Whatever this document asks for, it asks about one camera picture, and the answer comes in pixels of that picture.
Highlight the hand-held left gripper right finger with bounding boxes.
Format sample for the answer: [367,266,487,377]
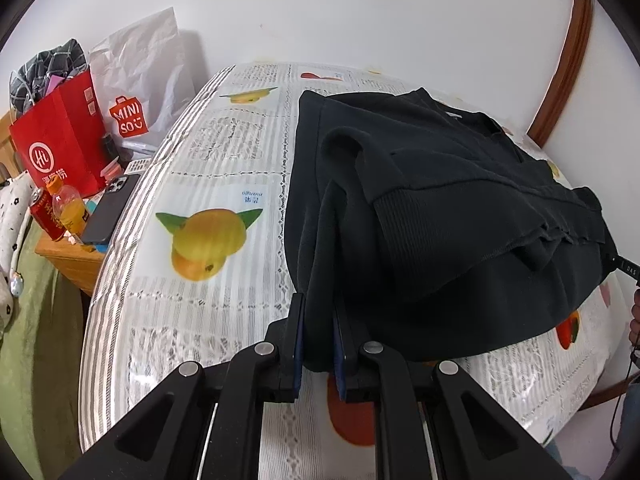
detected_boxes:
[332,307,576,480]

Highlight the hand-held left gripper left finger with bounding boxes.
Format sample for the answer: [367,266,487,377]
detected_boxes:
[57,292,307,480]

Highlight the black sweatshirt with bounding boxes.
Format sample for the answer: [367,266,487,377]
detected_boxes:
[282,87,623,373]

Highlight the person's right hand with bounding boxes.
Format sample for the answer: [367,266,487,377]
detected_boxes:
[629,287,640,361]

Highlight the fruit print tablecloth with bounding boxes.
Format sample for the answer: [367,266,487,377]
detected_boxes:
[79,62,626,480]

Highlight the wooden baseboard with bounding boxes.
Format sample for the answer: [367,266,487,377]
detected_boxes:
[577,360,633,411]

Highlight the black phone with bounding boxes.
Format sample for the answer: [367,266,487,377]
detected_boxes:
[80,172,142,246]

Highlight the wooden nightstand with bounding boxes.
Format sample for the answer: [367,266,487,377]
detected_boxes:
[35,232,108,297]

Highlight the green blanket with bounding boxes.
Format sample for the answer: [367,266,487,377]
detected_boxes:
[0,220,91,480]

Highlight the orange juice bottle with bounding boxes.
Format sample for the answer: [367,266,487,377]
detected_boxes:
[46,176,91,237]

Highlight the red drink can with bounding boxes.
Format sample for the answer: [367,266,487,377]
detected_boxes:
[29,187,66,241]

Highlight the white plastic shopping bag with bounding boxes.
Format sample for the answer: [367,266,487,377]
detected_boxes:
[89,7,196,148]

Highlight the red paper bag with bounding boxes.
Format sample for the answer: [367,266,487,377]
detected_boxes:
[9,70,121,198]

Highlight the wooden headboard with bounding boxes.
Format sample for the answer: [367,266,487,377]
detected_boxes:
[0,110,26,181]

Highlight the grey plaid cloth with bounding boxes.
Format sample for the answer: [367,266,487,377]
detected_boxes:
[9,38,91,113]

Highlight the thin black cable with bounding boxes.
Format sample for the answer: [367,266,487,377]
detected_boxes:
[611,345,640,446]

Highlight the brown wooden door frame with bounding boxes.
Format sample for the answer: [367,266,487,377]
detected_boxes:
[527,0,596,148]

